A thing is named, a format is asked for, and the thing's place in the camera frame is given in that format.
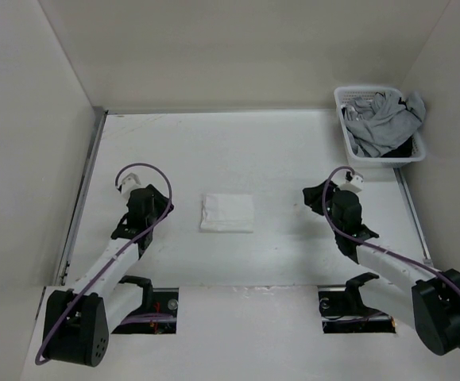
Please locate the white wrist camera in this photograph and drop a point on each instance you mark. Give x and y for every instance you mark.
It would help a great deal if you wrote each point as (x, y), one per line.
(130, 183)
(354, 182)

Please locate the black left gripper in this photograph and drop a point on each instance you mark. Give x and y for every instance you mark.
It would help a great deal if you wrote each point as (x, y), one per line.
(160, 202)

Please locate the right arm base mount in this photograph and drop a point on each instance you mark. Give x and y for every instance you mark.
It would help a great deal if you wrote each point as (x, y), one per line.
(343, 311)

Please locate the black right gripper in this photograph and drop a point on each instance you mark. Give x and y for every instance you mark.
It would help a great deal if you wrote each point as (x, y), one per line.
(314, 196)

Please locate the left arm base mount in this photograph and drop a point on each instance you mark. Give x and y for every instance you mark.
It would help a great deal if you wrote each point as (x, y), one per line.
(157, 313)

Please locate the white tank top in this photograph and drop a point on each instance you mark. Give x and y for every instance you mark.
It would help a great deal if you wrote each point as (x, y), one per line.
(227, 213)

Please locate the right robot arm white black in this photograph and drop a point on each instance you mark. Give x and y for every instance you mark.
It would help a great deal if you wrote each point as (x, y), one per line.
(426, 299)

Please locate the white plastic laundry basket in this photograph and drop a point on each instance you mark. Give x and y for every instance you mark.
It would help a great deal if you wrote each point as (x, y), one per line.
(341, 96)

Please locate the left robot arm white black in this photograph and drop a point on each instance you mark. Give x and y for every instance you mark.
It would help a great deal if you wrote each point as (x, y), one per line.
(78, 321)

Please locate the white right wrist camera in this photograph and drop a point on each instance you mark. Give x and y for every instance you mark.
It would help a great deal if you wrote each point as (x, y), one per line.
(354, 182)

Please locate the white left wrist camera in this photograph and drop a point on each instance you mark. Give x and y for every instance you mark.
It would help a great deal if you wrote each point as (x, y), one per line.
(130, 183)

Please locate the grey tank top in basket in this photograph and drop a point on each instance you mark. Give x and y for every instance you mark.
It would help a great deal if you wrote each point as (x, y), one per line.
(383, 123)

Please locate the black garment in basket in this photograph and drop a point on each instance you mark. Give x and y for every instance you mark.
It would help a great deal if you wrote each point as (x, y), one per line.
(403, 151)

